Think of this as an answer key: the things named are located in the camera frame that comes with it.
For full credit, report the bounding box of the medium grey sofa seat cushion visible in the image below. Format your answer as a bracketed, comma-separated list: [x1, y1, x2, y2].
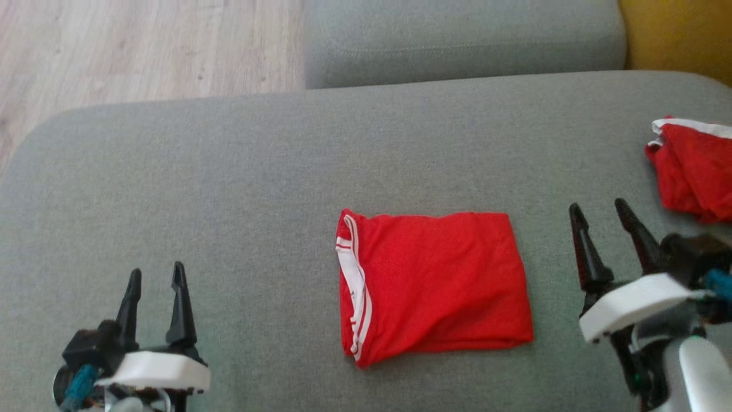
[303, 0, 628, 90]

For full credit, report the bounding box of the left black cable blue connector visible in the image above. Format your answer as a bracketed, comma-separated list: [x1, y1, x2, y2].
[60, 363, 101, 412]

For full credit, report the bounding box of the plain red shorts white lining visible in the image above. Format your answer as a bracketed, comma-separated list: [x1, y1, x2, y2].
[645, 116, 732, 225]

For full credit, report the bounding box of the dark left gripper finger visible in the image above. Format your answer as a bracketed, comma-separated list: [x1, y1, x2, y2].
[165, 262, 198, 352]
[116, 268, 142, 353]

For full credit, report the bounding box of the black cable blue connector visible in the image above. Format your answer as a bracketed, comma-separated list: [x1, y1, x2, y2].
[703, 269, 732, 302]
[60, 363, 101, 412]

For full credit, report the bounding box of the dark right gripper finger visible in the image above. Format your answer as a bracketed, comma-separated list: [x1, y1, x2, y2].
[615, 198, 665, 276]
[568, 203, 615, 315]

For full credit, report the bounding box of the large grey sofa seat cushion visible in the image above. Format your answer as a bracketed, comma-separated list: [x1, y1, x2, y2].
[0, 70, 732, 412]

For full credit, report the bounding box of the red jersey with lettering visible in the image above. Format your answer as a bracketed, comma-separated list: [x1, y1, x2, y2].
[335, 208, 535, 370]

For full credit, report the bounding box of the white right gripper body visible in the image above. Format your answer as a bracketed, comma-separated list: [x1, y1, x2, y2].
[579, 273, 710, 411]

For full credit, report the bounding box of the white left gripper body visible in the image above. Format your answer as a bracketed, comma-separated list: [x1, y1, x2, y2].
[94, 349, 211, 412]

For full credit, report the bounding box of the right black cable blue connector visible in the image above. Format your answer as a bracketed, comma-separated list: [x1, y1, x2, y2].
[703, 269, 732, 302]

